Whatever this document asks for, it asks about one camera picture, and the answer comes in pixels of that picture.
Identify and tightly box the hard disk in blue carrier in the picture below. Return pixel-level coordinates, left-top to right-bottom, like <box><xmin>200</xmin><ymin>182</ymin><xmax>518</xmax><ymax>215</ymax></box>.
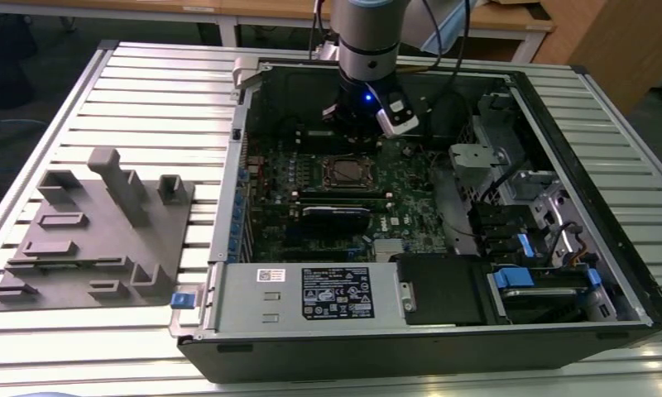
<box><xmin>488</xmin><ymin>266</ymin><xmax>601</xmax><ymax>326</ymax></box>

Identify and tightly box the perforated metal drive cage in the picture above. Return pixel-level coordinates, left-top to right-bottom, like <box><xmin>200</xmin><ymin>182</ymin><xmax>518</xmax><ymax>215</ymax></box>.
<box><xmin>456</xmin><ymin>91</ymin><xmax>537</xmax><ymax>208</ymax></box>

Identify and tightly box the black and grey PC case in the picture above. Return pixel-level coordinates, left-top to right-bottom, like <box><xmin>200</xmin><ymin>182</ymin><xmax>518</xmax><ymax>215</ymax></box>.
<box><xmin>168</xmin><ymin>55</ymin><xmax>662</xmax><ymax>384</ymax></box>

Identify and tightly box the green motherboard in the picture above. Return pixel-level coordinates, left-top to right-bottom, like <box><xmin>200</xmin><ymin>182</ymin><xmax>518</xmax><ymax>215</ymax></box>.
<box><xmin>240</xmin><ymin>134</ymin><xmax>454</xmax><ymax>265</ymax></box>

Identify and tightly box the coloured wire bundle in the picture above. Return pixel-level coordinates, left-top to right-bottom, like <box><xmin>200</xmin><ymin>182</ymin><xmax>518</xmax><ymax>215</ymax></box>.
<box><xmin>562</xmin><ymin>242</ymin><xmax>593</xmax><ymax>265</ymax></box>

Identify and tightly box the small silver heatsink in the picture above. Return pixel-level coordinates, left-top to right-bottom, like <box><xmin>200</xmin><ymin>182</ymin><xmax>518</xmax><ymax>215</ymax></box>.
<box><xmin>373</xmin><ymin>238</ymin><xmax>409</xmax><ymax>255</ymax></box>

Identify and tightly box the black graphics card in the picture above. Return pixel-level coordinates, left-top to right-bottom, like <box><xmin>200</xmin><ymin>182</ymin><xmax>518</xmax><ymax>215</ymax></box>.
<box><xmin>298</xmin><ymin>204</ymin><xmax>374</xmax><ymax>249</ymax></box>

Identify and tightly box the metal socket cover frame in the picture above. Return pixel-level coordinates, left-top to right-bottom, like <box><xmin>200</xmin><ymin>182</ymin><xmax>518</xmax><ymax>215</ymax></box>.
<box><xmin>323</xmin><ymin>155</ymin><xmax>379</xmax><ymax>190</ymax></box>

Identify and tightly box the grey parts rack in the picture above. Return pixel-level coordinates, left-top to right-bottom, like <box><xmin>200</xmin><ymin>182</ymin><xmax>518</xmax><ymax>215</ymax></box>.
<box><xmin>0</xmin><ymin>147</ymin><xmax>198</xmax><ymax>313</ymax></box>

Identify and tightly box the silver topped CPU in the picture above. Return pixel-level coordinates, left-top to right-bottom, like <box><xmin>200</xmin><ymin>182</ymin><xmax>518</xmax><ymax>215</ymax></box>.
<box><xmin>334</xmin><ymin>160</ymin><xmax>369</xmax><ymax>185</ymax></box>

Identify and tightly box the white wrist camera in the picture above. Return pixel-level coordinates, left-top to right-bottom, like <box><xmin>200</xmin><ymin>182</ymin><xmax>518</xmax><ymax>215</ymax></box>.
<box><xmin>374</xmin><ymin>93</ymin><xmax>423</xmax><ymax>138</ymax></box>

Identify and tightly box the wooden cabinet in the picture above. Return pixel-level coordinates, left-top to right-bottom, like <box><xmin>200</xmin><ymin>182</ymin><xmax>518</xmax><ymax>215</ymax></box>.
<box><xmin>532</xmin><ymin>0</ymin><xmax>662</xmax><ymax>115</ymax></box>

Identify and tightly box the wooden desk white frame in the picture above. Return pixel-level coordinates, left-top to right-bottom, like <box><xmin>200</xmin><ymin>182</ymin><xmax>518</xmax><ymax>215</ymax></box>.
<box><xmin>214</xmin><ymin>0</ymin><xmax>558</xmax><ymax>64</ymax></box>
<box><xmin>0</xmin><ymin>0</ymin><xmax>239</xmax><ymax>49</ymax></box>

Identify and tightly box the silver metal bracket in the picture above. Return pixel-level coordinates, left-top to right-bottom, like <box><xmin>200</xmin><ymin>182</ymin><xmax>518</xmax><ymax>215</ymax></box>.
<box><xmin>449</xmin><ymin>142</ymin><xmax>513</xmax><ymax>183</ymax></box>

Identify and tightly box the grey case latch handle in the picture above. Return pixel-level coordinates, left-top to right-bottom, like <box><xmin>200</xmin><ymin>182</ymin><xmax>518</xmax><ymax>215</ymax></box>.
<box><xmin>232</xmin><ymin>56</ymin><xmax>264</xmax><ymax>90</ymax></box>

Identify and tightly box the CPU socket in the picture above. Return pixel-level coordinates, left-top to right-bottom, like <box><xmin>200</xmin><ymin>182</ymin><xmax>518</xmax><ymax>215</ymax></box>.
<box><xmin>321</xmin><ymin>155</ymin><xmax>381</xmax><ymax>192</ymax></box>

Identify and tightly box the black drive bay block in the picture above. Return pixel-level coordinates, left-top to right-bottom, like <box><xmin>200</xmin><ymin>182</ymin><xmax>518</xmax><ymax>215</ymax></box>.
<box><xmin>468</xmin><ymin>203</ymin><xmax>540</xmax><ymax>256</ymax></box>

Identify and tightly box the black plastic shroud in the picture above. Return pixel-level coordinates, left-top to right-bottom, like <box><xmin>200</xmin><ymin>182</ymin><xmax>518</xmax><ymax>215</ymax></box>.
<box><xmin>395</xmin><ymin>252</ymin><xmax>498</xmax><ymax>327</ymax></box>

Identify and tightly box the grey power supply unit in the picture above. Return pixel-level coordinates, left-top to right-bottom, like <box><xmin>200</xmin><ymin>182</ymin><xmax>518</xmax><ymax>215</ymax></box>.
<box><xmin>198</xmin><ymin>261</ymin><xmax>411</xmax><ymax>332</ymax></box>

